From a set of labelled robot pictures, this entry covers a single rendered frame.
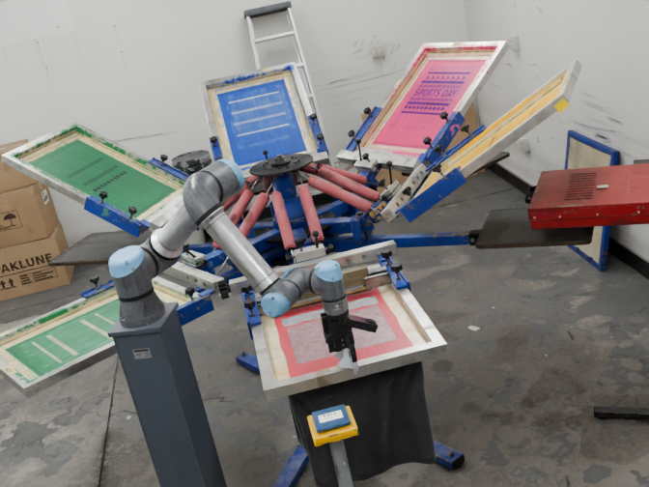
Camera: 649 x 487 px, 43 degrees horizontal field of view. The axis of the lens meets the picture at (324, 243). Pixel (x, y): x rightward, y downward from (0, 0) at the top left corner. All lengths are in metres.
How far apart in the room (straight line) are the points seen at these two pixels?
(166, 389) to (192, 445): 0.23
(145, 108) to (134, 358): 4.46
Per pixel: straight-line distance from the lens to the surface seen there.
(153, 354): 2.78
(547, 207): 3.34
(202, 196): 2.42
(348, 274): 3.11
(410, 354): 2.61
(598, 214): 3.32
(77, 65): 7.07
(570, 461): 3.77
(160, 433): 2.94
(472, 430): 4.00
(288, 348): 2.87
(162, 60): 7.02
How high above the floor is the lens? 2.27
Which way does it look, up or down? 21 degrees down
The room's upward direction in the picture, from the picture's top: 12 degrees counter-clockwise
